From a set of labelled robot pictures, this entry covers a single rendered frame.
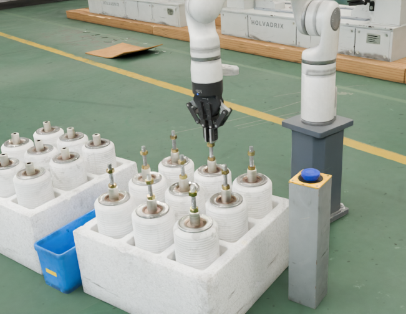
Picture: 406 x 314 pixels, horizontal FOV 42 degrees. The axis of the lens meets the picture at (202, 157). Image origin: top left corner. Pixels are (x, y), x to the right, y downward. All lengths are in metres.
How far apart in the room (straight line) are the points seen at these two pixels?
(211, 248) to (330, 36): 0.65
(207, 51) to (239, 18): 2.68
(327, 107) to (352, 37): 1.79
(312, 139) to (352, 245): 0.31
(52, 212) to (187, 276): 0.49
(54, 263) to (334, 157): 0.81
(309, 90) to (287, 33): 2.13
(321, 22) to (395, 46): 1.75
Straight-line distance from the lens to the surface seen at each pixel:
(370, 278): 1.42
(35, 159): 1.60
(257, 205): 1.29
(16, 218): 1.48
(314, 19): 1.44
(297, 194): 1.16
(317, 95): 1.48
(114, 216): 1.24
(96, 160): 1.58
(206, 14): 1.20
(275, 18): 3.65
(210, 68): 1.24
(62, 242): 1.48
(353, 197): 1.78
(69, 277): 1.40
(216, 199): 1.22
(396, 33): 3.15
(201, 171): 1.36
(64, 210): 1.49
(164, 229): 1.18
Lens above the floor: 0.82
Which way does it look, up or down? 23 degrees down
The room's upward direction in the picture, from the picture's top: 4 degrees counter-clockwise
